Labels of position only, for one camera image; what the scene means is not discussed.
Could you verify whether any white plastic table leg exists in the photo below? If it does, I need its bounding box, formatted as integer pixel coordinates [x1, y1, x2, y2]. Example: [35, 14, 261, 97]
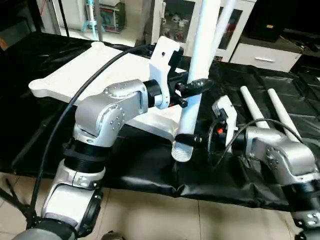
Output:
[171, 0, 224, 164]
[240, 85, 267, 129]
[210, 0, 239, 67]
[267, 88, 304, 144]

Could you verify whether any white plastic table top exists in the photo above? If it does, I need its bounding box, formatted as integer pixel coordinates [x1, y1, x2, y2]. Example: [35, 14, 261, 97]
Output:
[28, 41, 202, 144]

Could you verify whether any black work mat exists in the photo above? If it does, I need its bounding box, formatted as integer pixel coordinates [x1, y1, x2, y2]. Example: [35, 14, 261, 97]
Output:
[0, 31, 320, 213]

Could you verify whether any white glass door cabinet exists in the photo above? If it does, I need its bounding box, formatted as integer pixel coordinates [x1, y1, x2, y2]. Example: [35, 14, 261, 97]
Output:
[150, 0, 257, 56]

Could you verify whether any white drawer unit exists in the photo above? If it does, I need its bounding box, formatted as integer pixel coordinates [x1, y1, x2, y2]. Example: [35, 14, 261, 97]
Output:
[229, 40, 304, 73]

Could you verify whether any teal stand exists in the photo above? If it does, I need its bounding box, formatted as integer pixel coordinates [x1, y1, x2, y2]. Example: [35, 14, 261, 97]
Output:
[81, 0, 106, 43]

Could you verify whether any black tripod leg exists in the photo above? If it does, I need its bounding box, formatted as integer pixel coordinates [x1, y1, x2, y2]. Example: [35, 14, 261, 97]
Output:
[0, 186, 36, 231]

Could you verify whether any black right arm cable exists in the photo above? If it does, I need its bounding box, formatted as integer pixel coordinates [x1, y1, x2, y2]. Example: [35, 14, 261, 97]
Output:
[207, 118, 302, 170]

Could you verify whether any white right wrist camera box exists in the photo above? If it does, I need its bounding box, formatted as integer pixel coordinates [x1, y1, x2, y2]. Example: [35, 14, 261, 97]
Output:
[211, 94, 239, 149]

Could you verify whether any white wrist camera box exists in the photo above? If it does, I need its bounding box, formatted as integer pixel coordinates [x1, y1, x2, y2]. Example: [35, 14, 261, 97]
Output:
[148, 35, 186, 109]
[211, 94, 239, 149]

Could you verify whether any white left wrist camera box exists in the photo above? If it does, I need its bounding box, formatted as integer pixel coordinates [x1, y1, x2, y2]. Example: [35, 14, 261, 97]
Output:
[148, 35, 186, 109]

